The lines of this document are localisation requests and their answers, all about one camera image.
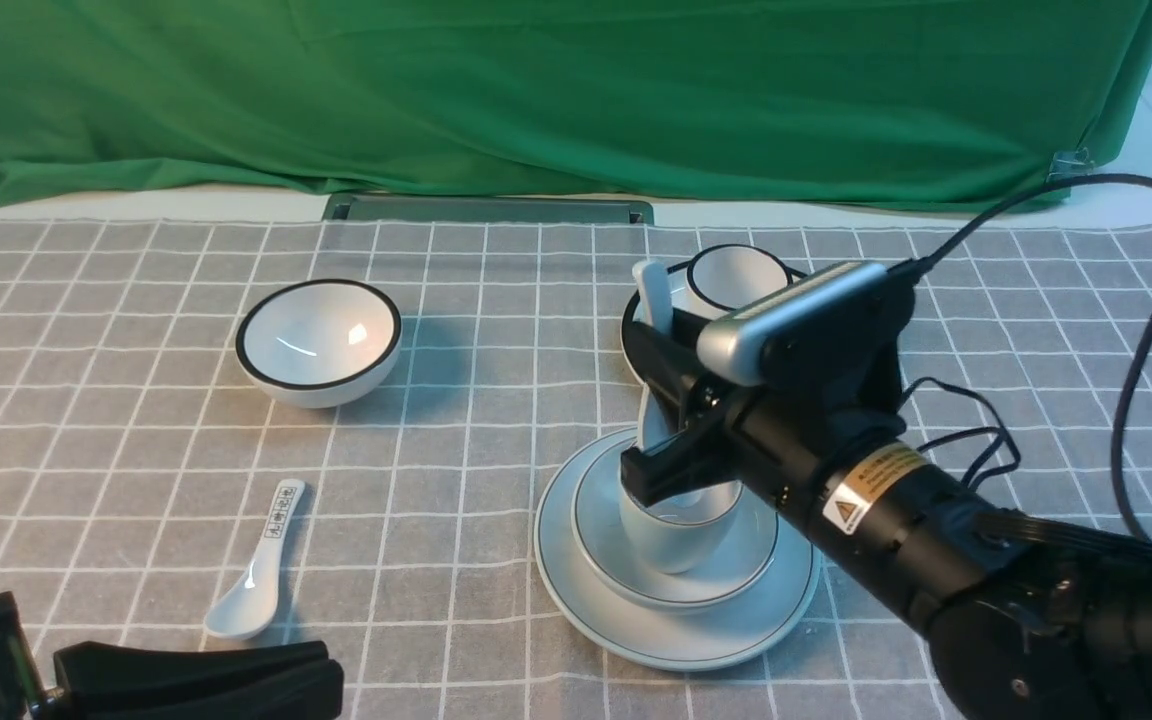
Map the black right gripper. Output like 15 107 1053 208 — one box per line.
620 265 922 507

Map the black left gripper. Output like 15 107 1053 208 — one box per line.
0 591 344 719

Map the plain white ceramic spoon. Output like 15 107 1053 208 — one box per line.
632 259 707 511

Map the pale blue cup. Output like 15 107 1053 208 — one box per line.
620 480 744 574

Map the pale blue shallow bowl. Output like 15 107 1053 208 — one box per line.
566 432 780 611

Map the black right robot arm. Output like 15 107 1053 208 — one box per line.
532 258 1152 719

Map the white spoon with characters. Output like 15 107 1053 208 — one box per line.
204 478 306 641

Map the white plate black rim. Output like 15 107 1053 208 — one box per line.
620 262 808 386

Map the white cup black rim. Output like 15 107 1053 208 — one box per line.
684 243 795 316

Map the pale blue large plate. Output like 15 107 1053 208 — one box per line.
532 455 823 673

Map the grey checked tablecloth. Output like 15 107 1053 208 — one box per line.
0 209 1152 720

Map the white bowl black rim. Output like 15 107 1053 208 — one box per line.
234 278 403 409

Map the green backdrop cloth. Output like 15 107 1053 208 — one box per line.
0 1 1152 211

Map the metal backdrop clip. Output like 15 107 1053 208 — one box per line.
1046 147 1098 183

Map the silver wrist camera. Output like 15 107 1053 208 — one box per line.
696 262 888 387

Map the black camera cable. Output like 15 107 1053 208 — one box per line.
886 173 1152 546

